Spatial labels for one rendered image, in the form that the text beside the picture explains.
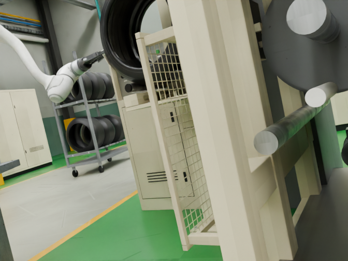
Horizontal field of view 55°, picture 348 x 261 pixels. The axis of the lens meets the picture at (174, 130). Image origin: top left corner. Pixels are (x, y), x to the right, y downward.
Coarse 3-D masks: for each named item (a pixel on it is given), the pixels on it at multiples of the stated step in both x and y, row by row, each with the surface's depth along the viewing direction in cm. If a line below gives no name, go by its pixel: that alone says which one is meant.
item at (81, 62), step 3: (81, 60) 192; (90, 60) 190; (81, 63) 192; (84, 63) 191; (87, 63) 193; (81, 66) 193; (84, 66) 193; (87, 66) 194; (90, 66) 196; (84, 69) 195; (87, 69) 196
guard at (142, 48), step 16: (144, 48) 102; (144, 64) 102; (176, 64) 119; (176, 80) 117; (160, 96) 107; (160, 128) 103; (192, 128) 121; (160, 144) 104; (176, 144) 111; (192, 176) 117; (176, 192) 105; (192, 192) 115; (208, 192) 125; (176, 208) 105; (208, 208) 122; (208, 224) 119
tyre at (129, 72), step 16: (112, 0) 164; (128, 0) 183; (144, 0) 185; (112, 16) 180; (128, 16) 190; (112, 32) 183; (128, 32) 193; (112, 48) 171; (128, 48) 193; (176, 48) 151; (112, 64) 172; (128, 64) 187; (160, 64) 157; (144, 80) 165; (160, 80) 163
